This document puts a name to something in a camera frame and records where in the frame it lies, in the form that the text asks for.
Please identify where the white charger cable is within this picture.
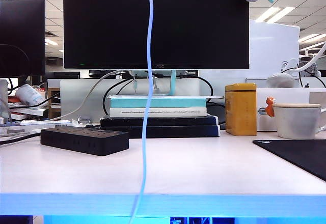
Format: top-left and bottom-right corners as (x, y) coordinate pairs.
(128, 0), (155, 224)

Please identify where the black power strip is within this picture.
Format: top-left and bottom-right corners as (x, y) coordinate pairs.
(40, 126), (130, 157)

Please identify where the large black computer monitor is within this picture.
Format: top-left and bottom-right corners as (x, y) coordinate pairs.
(63, 0), (250, 70)

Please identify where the teal silver monitor stand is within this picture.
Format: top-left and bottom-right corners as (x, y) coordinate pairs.
(106, 69), (225, 99)

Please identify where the teal book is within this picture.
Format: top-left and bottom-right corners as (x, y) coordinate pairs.
(109, 98), (207, 109)

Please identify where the white board panel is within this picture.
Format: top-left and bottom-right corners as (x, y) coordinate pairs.
(249, 19), (301, 80)

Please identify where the thin black box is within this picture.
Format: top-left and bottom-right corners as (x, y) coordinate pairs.
(100, 114), (219, 127)

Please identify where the yellow tin box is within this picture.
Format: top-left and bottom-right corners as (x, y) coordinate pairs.
(225, 82), (258, 136)

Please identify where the white dome object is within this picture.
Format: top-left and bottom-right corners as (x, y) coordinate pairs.
(266, 72), (295, 89)

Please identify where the thick black box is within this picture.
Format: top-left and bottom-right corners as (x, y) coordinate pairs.
(100, 125), (221, 138)

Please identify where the small black computer monitor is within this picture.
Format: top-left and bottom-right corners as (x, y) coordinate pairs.
(0, 0), (46, 77)

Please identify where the orange fox figurine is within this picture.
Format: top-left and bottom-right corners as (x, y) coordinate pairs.
(264, 96), (278, 118)

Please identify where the white cardboard box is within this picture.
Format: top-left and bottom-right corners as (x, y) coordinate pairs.
(256, 87), (326, 132)

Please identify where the silver metal clip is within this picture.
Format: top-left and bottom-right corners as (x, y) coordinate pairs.
(77, 116), (93, 126)

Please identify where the white flexible tube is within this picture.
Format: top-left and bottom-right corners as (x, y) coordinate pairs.
(298, 41), (326, 72)

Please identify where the brown wooden shelf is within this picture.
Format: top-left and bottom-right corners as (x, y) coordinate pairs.
(47, 88), (62, 120)

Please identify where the beige wooden mug lid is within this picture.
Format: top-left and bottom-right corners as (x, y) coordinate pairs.
(272, 102), (322, 109)

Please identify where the white plastic bottle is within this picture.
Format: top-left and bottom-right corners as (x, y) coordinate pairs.
(15, 83), (47, 106)

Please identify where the white ceramic mug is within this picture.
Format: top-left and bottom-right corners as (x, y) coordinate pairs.
(272, 106), (326, 140)

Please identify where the white printed carton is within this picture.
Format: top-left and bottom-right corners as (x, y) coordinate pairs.
(9, 106), (49, 117)

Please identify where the red white book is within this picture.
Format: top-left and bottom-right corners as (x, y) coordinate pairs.
(7, 96), (26, 105)

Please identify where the blue white medicine box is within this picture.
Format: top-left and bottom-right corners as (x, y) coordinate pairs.
(0, 119), (74, 137)

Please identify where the black mouse pad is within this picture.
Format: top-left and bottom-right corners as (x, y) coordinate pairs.
(252, 139), (326, 182)

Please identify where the black monitor cable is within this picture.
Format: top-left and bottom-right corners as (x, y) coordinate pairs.
(102, 77), (134, 117)
(187, 74), (214, 104)

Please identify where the thick grey cable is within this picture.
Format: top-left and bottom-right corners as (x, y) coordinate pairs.
(15, 69), (132, 123)

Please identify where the thin black cable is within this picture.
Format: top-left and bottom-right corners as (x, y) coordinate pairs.
(281, 67), (326, 89)

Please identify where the black power strip cord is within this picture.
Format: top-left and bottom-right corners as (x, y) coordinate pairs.
(0, 131), (43, 147)

